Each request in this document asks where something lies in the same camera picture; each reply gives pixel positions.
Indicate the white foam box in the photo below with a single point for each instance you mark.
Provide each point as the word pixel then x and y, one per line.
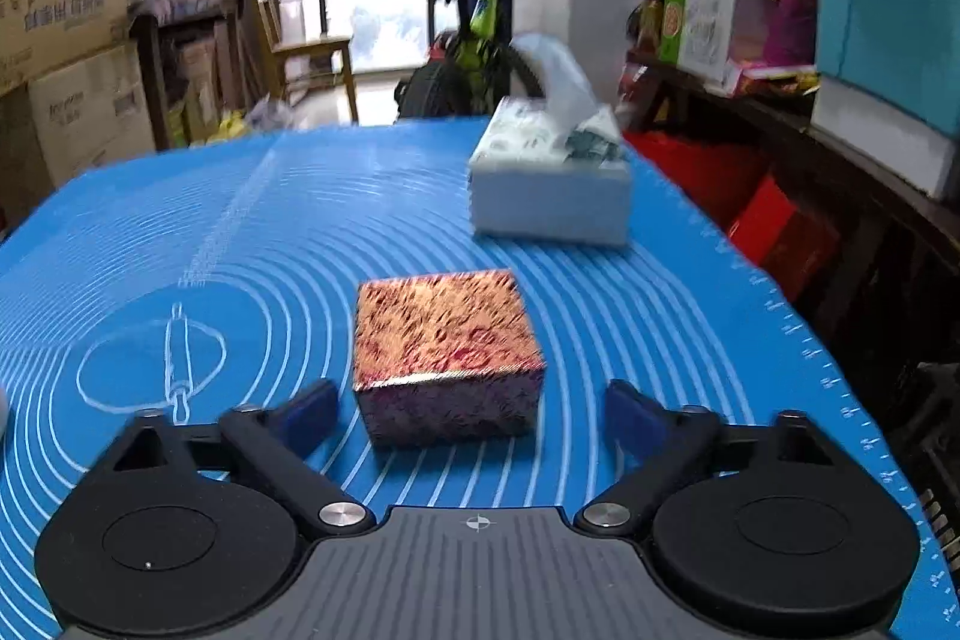
pixel 918 154

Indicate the blue silicone baking mat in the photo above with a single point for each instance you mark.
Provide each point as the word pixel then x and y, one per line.
pixel 196 281

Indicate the teal plastic storage bin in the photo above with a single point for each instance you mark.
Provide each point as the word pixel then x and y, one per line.
pixel 903 51

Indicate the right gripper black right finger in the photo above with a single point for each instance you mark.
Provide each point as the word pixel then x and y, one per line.
pixel 763 530

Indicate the green black bicycle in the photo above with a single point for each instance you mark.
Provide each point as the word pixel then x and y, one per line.
pixel 469 69

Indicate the tissue box with pattern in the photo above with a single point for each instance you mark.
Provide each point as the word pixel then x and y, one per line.
pixel 555 168

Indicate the upper cardboard box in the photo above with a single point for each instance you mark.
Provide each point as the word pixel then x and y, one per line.
pixel 37 36

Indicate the wooden chair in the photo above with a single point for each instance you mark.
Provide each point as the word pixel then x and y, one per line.
pixel 275 54

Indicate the red gold patterned box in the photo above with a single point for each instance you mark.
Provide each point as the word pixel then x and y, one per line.
pixel 445 359

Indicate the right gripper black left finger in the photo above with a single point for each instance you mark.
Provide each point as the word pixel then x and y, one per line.
pixel 178 530

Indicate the large wrapped cardboard box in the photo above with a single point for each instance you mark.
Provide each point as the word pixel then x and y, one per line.
pixel 92 114

